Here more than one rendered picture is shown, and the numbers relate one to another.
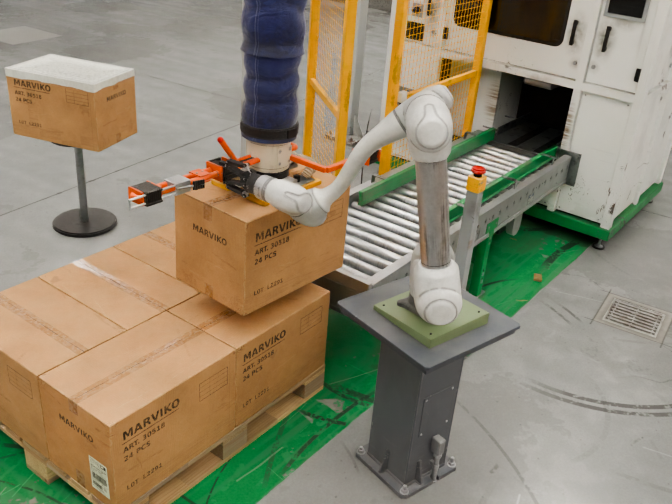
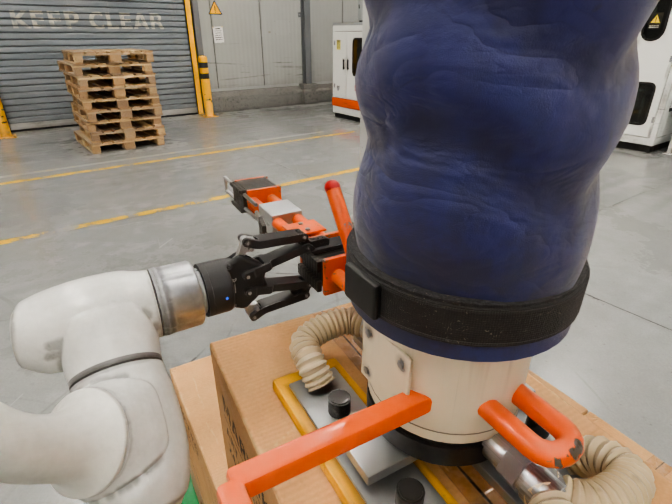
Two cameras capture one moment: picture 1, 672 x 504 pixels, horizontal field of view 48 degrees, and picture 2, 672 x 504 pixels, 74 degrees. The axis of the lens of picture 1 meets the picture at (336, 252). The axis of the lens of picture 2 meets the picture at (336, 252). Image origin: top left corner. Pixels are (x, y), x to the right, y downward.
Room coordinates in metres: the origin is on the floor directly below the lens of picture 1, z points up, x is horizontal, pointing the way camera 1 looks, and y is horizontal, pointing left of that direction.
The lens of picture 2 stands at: (2.85, -0.12, 1.51)
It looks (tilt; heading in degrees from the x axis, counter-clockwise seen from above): 26 degrees down; 114
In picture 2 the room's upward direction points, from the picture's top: straight up
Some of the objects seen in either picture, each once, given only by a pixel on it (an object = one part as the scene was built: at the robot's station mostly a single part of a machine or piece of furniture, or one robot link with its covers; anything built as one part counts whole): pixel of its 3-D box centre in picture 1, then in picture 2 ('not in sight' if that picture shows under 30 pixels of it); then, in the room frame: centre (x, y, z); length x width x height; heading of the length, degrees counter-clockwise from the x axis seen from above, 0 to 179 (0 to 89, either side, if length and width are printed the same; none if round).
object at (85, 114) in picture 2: not in sight; (112, 97); (-3.08, 4.93, 0.65); 1.29 x 1.10 x 1.31; 150
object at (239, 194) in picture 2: (168, 193); (242, 205); (2.33, 0.58, 1.20); 0.31 x 0.03 x 0.05; 144
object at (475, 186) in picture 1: (461, 270); not in sight; (3.24, -0.62, 0.50); 0.07 x 0.07 x 1.00; 55
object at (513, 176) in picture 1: (507, 185); not in sight; (4.15, -0.97, 0.60); 1.60 x 0.10 x 0.09; 145
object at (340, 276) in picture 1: (308, 262); not in sight; (3.06, 0.12, 0.58); 0.70 x 0.03 x 0.06; 55
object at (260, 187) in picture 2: (145, 193); (258, 193); (2.32, 0.66, 1.20); 0.08 x 0.07 x 0.05; 144
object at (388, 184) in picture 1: (429, 160); not in sight; (4.46, -0.54, 0.60); 1.60 x 0.10 x 0.09; 145
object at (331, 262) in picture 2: (222, 168); (335, 260); (2.60, 0.45, 1.20); 0.10 x 0.08 x 0.06; 54
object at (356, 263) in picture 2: (270, 125); (456, 261); (2.80, 0.29, 1.31); 0.23 x 0.23 x 0.04
